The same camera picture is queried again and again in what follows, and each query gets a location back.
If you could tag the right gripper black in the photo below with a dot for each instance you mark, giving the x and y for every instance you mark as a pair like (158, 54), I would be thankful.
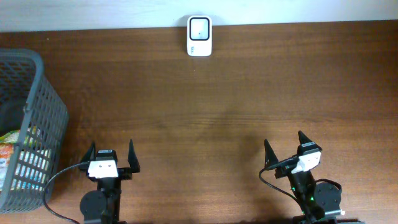
(283, 171)

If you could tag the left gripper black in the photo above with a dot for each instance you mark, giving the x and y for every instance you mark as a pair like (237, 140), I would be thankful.
(125, 172)

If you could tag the yellow white snack bag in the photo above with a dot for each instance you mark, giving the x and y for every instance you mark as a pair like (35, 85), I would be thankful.
(7, 150)

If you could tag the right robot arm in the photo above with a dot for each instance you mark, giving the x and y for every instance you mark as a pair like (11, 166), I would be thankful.
(319, 200)

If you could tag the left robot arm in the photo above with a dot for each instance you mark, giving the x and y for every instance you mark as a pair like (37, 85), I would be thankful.
(102, 205)

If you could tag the white barcode scanner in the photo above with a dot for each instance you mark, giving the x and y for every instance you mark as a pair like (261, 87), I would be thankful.
(199, 36)

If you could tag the grey plastic mesh basket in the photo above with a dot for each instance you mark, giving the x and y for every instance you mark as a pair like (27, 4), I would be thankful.
(29, 104)

